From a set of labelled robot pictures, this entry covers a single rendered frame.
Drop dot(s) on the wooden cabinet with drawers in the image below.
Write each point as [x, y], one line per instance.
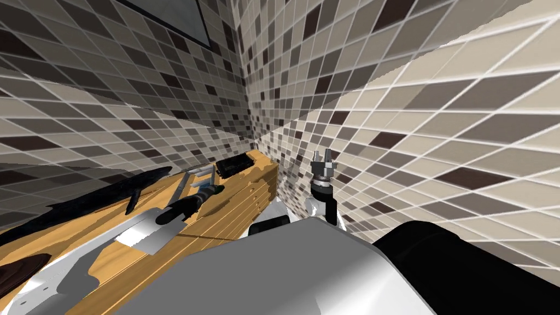
[232, 210]

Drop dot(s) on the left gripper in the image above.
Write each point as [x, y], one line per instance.
[218, 190]

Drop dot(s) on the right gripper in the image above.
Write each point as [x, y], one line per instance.
[323, 168]

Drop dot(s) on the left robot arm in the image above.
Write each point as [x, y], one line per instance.
[183, 209]

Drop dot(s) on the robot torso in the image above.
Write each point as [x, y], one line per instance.
[271, 271]

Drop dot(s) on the black rectangular tray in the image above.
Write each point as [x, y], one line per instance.
[234, 165]

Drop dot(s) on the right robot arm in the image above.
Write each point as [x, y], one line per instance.
[463, 271]

